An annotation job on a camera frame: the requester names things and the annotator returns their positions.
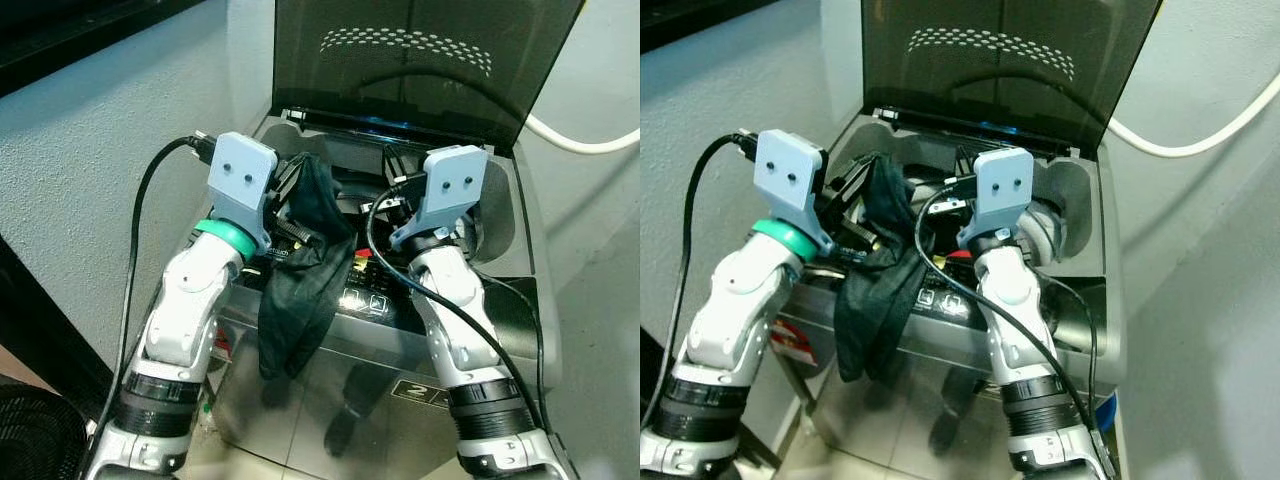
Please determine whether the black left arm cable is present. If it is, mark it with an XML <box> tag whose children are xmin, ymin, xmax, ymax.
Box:
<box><xmin>95</xmin><ymin>135</ymin><xmax>217</xmax><ymax>442</ymax></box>
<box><xmin>645</xmin><ymin>130</ymin><xmax>762</xmax><ymax>432</ymax></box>

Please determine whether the silver top-load washing machine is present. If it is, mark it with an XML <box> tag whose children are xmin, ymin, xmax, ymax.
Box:
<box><xmin>765</xmin><ymin>105</ymin><xmax>1127</xmax><ymax>480</ymax></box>
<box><xmin>205</xmin><ymin>105</ymin><xmax>562</xmax><ymax>480</ymax></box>

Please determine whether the black floor fan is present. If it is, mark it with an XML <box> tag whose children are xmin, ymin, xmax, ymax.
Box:
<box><xmin>0</xmin><ymin>385</ymin><xmax>90</xmax><ymax>480</ymax></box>

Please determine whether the white hose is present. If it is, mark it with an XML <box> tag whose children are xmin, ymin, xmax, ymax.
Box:
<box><xmin>1105</xmin><ymin>70</ymin><xmax>1280</xmax><ymax>160</ymax></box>
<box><xmin>525</xmin><ymin>113</ymin><xmax>641</xmax><ymax>157</ymax></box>

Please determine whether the black garment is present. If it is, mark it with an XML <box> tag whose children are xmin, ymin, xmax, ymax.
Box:
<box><xmin>258</xmin><ymin>152</ymin><xmax>360</xmax><ymax>382</ymax></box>
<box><xmin>833</xmin><ymin>152</ymin><xmax>937</xmax><ymax>384</ymax></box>

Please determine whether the dark tinted washer lid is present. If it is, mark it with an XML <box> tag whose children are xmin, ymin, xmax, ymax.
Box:
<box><xmin>860</xmin><ymin>0</ymin><xmax>1167</xmax><ymax>157</ymax></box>
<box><xmin>272</xmin><ymin>0</ymin><xmax>585</xmax><ymax>157</ymax></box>

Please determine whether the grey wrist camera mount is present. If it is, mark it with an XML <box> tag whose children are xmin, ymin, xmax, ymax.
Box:
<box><xmin>753</xmin><ymin>130</ymin><xmax>837</xmax><ymax>257</ymax></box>
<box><xmin>388</xmin><ymin>145</ymin><xmax>489</xmax><ymax>252</ymax></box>
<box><xmin>207</xmin><ymin>132</ymin><xmax>280</xmax><ymax>257</ymax></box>
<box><xmin>957</xmin><ymin>148</ymin><xmax>1037</xmax><ymax>252</ymax></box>

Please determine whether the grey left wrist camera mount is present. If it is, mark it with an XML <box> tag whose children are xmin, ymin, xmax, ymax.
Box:
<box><xmin>753</xmin><ymin>130</ymin><xmax>837</xmax><ymax>257</ymax></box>
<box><xmin>207</xmin><ymin>132</ymin><xmax>280</xmax><ymax>257</ymax></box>

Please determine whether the black window ledge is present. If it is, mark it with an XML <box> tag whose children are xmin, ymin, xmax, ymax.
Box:
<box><xmin>640</xmin><ymin>0</ymin><xmax>742</xmax><ymax>52</ymax></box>
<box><xmin>0</xmin><ymin>0</ymin><xmax>187</xmax><ymax>97</ymax></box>

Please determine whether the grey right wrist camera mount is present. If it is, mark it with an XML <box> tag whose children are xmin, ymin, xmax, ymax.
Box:
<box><xmin>388</xmin><ymin>145</ymin><xmax>489</xmax><ymax>252</ymax></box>
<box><xmin>957</xmin><ymin>148</ymin><xmax>1037</xmax><ymax>252</ymax></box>

